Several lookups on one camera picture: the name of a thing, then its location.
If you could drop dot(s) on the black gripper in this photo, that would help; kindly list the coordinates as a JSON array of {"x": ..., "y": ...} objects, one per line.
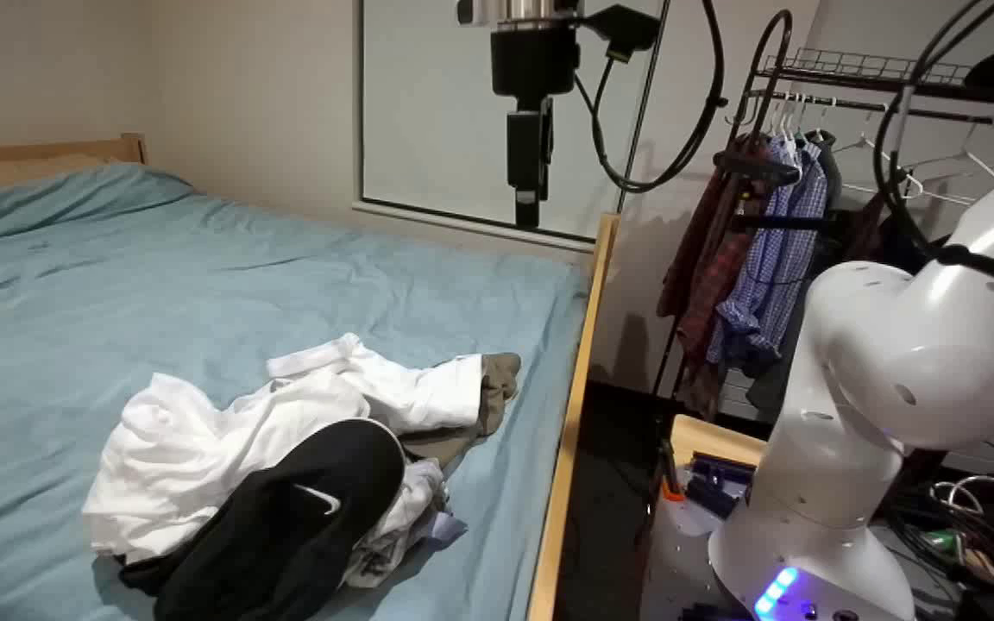
[{"x": 533, "y": 61}]

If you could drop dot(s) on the black cap with white logo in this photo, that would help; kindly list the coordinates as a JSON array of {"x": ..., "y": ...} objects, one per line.
[{"x": 284, "y": 537}]

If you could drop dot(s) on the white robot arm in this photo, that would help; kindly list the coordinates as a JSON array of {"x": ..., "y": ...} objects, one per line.
[{"x": 884, "y": 363}]

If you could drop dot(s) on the black clothes rack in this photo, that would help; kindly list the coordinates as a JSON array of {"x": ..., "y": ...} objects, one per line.
[{"x": 858, "y": 85}]

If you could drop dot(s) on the dark red plaid hanging shirt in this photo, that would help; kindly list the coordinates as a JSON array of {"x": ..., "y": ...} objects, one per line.
[{"x": 710, "y": 259}]

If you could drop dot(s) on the blue hanging shirt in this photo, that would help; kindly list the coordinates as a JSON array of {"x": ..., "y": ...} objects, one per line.
[{"x": 753, "y": 319}]

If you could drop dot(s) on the olive grey garment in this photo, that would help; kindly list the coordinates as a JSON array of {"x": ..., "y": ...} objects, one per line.
[{"x": 500, "y": 386}]

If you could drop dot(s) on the wooden box with tools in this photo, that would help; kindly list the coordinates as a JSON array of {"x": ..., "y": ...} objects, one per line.
[{"x": 707, "y": 461}]

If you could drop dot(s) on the plaid grey white shirt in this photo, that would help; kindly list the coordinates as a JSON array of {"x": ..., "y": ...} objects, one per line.
[{"x": 415, "y": 520}]

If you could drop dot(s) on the blue bed sheet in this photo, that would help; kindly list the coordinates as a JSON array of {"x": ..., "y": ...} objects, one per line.
[{"x": 233, "y": 313}]

